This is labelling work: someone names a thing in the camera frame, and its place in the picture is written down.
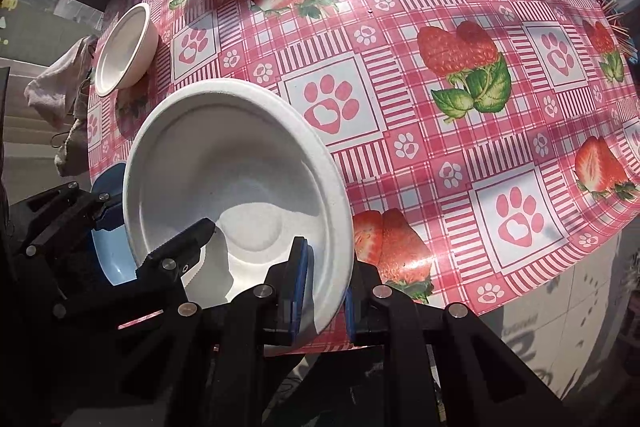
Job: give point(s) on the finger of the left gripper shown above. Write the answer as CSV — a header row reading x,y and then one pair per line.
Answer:
x,y
161,271
109,215

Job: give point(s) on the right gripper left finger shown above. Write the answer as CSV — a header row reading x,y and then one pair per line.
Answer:
x,y
220,381

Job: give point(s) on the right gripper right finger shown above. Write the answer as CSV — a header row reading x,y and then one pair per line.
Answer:
x,y
444,366

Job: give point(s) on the blue square plate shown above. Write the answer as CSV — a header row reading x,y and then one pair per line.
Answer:
x,y
112,248

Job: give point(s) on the white paper bowl large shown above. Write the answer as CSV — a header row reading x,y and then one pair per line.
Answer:
x,y
238,155

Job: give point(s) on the white towel on rack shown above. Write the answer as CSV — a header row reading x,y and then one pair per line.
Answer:
x,y
61,89

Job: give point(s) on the pink checked strawberry tablecloth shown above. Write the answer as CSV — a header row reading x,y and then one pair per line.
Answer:
x,y
506,131

